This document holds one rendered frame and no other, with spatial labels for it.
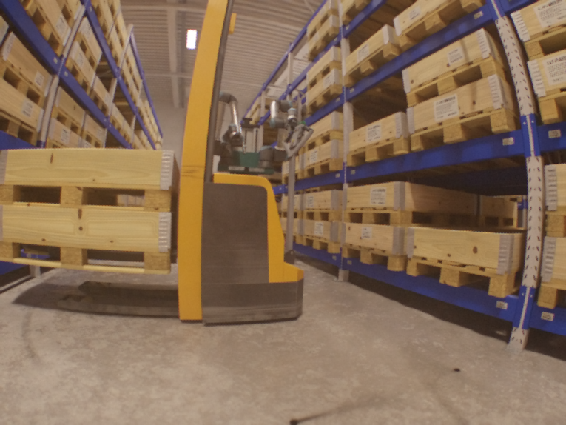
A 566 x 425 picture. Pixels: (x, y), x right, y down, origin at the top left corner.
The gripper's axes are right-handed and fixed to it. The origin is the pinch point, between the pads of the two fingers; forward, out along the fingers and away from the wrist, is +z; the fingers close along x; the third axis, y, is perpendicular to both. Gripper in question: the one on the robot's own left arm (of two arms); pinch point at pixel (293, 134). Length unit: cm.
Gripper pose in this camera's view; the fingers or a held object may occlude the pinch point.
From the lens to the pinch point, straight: 226.1
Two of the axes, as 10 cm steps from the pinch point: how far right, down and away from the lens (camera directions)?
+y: 5.5, -4.5, -7.0
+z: -0.1, 8.3, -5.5
